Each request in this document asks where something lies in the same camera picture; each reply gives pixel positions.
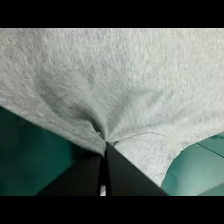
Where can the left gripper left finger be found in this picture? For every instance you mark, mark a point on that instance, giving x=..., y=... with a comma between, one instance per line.
x=83, y=178

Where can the grey T-shirt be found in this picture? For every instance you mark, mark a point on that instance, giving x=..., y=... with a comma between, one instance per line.
x=113, y=83

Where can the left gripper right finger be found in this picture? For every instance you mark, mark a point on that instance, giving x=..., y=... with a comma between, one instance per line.
x=128, y=178

